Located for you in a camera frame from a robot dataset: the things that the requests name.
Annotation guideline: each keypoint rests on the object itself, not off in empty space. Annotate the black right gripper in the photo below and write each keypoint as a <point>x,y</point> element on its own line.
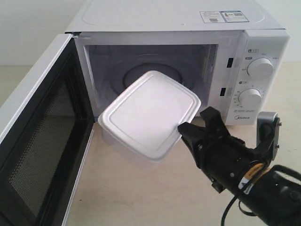
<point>221,156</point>

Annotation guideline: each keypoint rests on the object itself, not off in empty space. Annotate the white plastic lidded container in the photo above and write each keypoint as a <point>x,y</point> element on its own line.
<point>141,123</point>

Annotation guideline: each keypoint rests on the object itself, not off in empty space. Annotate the white microwave door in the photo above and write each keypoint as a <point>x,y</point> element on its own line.
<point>46,125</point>

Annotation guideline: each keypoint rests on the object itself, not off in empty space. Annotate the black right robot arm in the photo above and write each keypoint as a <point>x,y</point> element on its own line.
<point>270,192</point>

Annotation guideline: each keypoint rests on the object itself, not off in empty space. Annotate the glass microwave turntable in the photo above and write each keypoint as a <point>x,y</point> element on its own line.
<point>123,73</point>

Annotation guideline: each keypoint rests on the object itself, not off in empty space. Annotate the white microwave oven body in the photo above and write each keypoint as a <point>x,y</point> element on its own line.
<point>108,31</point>

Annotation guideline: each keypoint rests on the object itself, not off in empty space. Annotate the lower white control knob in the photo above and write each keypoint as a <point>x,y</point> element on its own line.
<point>249,99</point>

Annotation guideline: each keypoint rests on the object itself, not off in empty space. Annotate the white control knob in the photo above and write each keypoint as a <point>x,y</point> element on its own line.
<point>260,69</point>
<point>249,99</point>

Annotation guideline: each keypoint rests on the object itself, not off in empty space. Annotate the upper white control knob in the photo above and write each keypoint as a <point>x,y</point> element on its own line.
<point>260,69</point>

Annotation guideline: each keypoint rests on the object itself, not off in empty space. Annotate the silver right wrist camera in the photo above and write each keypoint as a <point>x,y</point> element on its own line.
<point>267,136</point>

